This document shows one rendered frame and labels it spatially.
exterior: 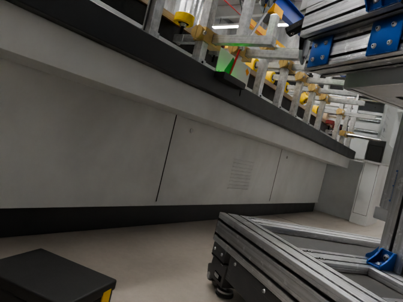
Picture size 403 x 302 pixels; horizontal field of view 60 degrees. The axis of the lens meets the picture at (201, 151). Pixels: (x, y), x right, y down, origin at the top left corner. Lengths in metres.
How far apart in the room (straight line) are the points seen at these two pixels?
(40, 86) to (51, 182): 0.31
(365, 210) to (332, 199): 0.38
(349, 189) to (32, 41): 3.52
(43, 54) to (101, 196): 0.63
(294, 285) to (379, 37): 0.61
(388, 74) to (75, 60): 0.81
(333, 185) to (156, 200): 2.73
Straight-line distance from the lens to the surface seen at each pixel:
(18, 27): 0.91
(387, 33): 0.96
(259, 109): 1.70
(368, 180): 3.84
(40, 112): 1.17
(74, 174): 1.28
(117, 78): 1.06
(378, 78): 1.06
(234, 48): 1.51
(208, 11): 1.36
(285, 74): 1.97
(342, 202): 4.02
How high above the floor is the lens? 0.42
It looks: 1 degrees down
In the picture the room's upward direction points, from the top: 13 degrees clockwise
